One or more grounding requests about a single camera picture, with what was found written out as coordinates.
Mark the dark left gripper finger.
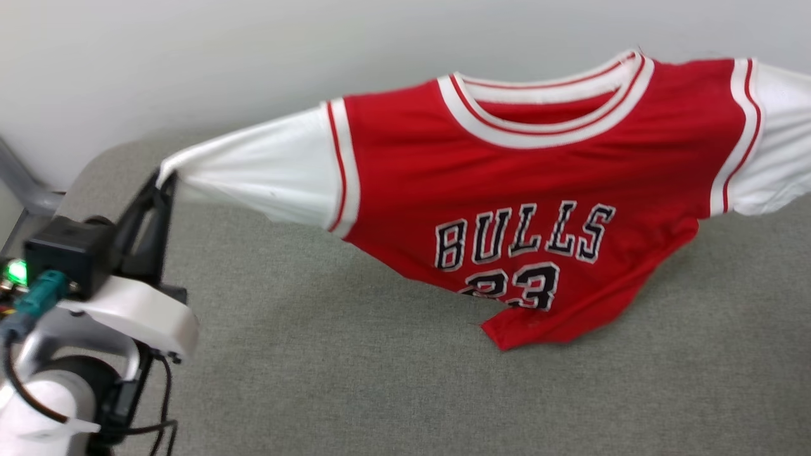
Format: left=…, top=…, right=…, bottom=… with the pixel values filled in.
left=136, top=180, right=176, bottom=284
left=114, top=170, right=163, bottom=255

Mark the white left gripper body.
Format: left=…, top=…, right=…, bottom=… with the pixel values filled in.
left=57, top=250, right=200, bottom=363

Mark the red white Bulls jersey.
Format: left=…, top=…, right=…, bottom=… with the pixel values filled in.
left=156, top=49, right=811, bottom=351

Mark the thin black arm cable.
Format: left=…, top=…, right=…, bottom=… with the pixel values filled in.
left=95, top=355, right=179, bottom=456

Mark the teal cable connector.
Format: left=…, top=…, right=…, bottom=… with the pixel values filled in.
left=0, top=270, right=69, bottom=343

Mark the grey metal frame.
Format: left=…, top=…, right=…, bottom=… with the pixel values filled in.
left=0, top=136, right=66, bottom=254

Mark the black camera cable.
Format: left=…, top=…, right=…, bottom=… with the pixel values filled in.
left=0, top=329, right=70, bottom=424

